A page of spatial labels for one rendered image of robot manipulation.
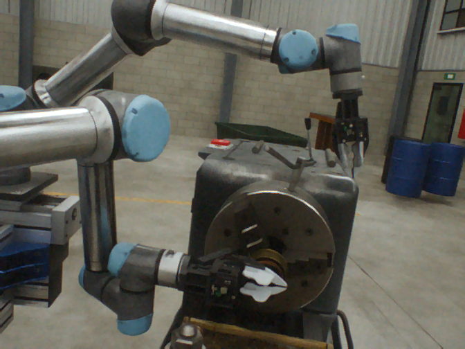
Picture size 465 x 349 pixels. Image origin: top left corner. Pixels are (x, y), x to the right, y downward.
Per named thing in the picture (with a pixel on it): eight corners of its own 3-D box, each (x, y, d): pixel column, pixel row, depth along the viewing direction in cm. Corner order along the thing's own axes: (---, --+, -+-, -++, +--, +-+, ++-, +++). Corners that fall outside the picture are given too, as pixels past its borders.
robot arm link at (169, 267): (167, 276, 91) (170, 241, 90) (187, 280, 91) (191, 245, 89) (156, 292, 84) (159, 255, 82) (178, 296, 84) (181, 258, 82)
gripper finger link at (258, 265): (262, 284, 85) (221, 276, 86) (263, 280, 87) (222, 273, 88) (266, 263, 84) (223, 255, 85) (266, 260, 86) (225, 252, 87)
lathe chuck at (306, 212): (197, 273, 114) (232, 165, 107) (307, 313, 112) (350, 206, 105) (189, 288, 106) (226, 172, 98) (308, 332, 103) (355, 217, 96)
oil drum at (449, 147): (414, 186, 784) (423, 140, 765) (441, 188, 795) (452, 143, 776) (433, 195, 727) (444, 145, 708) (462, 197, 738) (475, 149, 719)
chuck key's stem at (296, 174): (284, 199, 104) (299, 155, 101) (292, 202, 103) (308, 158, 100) (281, 200, 102) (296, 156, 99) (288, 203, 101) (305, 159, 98)
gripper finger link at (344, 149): (342, 183, 101) (339, 145, 99) (339, 177, 107) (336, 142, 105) (355, 181, 100) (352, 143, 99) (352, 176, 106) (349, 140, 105)
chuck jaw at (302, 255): (282, 241, 103) (331, 246, 101) (281, 260, 104) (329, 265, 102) (281, 259, 92) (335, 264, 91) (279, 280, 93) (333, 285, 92)
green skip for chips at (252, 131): (208, 174, 674) (214, 121, 656) (261, 176, 710) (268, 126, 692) (240, 199, 554) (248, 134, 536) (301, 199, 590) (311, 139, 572)
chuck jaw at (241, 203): (254, 243, 104) (232, 201, 103) (272, 235, 103) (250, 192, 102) (250, 260, 93) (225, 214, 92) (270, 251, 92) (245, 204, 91)
